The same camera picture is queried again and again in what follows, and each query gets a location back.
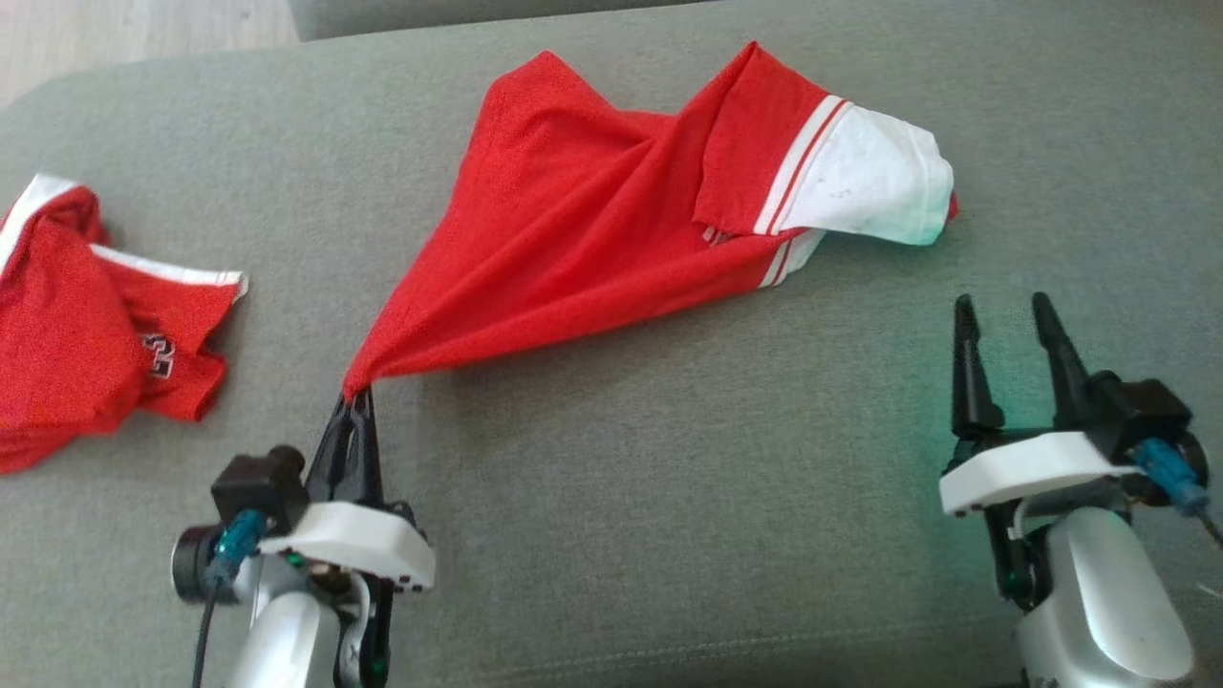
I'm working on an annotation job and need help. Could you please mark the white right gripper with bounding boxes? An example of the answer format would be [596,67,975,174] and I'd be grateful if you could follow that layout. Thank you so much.
[939,294,1146,517]

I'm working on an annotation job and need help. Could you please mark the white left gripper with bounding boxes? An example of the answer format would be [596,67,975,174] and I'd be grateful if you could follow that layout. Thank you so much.
[258,390,436,591]

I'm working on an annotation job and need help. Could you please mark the red shorts with white stripe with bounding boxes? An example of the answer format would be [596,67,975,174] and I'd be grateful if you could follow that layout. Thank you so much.
[0,174,249,476]

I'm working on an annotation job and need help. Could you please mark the red jersey with white panels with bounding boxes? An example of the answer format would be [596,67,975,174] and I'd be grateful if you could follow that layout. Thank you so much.
[342,40,958,400]

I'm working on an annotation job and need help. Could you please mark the grey sofa seat cushion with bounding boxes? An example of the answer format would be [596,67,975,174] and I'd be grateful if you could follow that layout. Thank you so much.
[0,0,1223,688]

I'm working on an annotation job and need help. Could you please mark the grey sofa back cushion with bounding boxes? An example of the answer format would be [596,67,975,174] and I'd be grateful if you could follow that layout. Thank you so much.
[287,0,718,41]

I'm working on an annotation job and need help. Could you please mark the black right cable, teal plug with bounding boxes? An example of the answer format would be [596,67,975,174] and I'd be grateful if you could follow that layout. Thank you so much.
[1132,438,1223,553]

